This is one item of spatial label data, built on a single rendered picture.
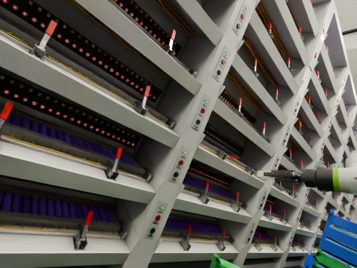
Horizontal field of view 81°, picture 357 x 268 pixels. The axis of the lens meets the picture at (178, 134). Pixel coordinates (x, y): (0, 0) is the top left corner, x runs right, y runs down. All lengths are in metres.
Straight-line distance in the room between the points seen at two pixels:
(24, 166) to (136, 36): 0.39
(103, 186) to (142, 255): 0.29
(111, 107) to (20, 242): 0.37
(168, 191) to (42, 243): 0.36
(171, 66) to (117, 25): 0.18
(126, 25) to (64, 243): 0.57
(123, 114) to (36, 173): 0.23
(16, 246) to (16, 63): 0.39
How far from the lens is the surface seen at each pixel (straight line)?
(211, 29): 0.79
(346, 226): 1.67
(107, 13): 0.58
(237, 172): 1.00
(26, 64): 0.52
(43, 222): 0.67
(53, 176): 0.56
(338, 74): 2.27
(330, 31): 1.98
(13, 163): 0.54
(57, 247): 0.65
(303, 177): 1.01
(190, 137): 0.72
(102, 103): 0.55
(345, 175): 0.99
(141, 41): 0.61
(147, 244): 0.77
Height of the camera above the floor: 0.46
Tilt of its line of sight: 7 degrees up
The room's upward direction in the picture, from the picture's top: 23 degrees clockwise
